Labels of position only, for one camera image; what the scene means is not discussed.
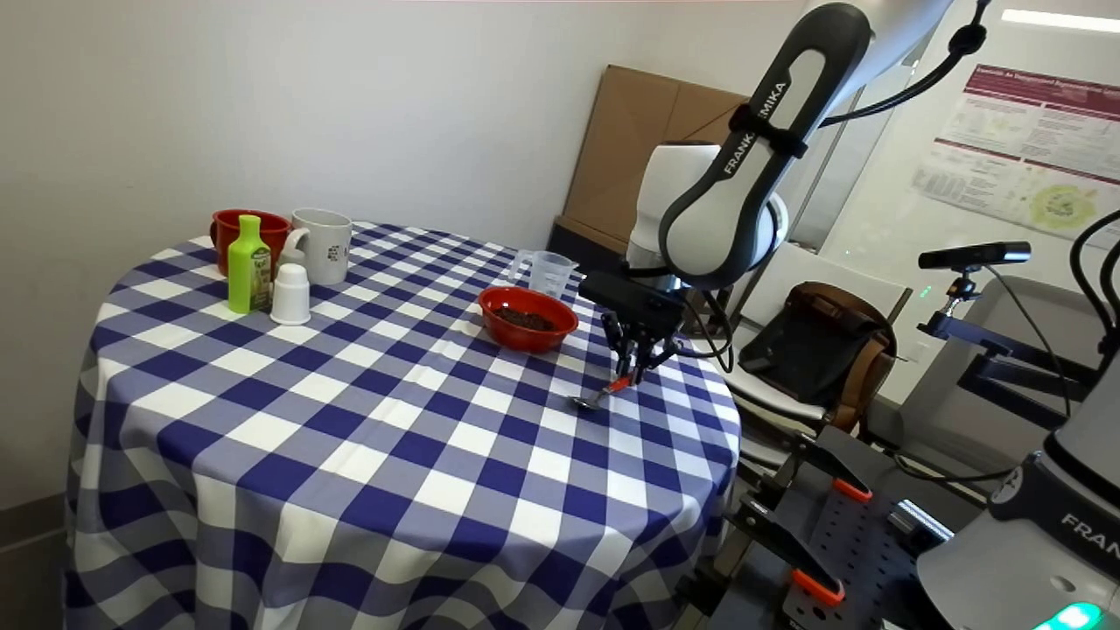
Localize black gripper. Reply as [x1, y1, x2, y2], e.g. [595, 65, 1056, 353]
[582, 274, 685, 384]

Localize second Franka robot base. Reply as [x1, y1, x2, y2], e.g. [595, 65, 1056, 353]
[917, 378, 1120, 630]

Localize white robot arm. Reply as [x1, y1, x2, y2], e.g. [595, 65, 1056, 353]
[586, 0, 992, 381]

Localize coffee beans in bowl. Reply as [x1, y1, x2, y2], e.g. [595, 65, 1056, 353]
[494, 308, 555, 333]

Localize red plastic bowl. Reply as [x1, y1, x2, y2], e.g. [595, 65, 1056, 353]
[478, 286, 579, 353]

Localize black brown bag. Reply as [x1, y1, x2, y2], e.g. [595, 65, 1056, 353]
[740, 279, 895, 430]

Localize flat cardboard sheet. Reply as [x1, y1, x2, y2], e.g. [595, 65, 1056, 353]
[550, 65, 741, 259]

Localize blue white checkered tablecloth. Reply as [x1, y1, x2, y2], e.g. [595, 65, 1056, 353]
[64, 225, 740, 630]

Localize white mug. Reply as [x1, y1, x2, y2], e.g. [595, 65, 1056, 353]
[285, 210, 349, 286]

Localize small white bottle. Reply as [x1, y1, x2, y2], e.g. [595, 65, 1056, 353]
[268, 263, 312, 324]

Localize red mug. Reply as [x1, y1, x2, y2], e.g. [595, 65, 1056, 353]
[205, 205, 295, 279]

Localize small green bottle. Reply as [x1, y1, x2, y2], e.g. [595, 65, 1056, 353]
[226, 212, 268, 316]

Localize orange handled clamp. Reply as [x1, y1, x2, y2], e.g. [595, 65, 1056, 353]
[744, 500, 848, 608]

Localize black camera on stand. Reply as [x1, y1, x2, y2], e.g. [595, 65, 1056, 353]
[917, 241, 1034, 302]

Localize wall poster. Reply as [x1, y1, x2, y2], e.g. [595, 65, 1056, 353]
[914, 63, 1120, 237]

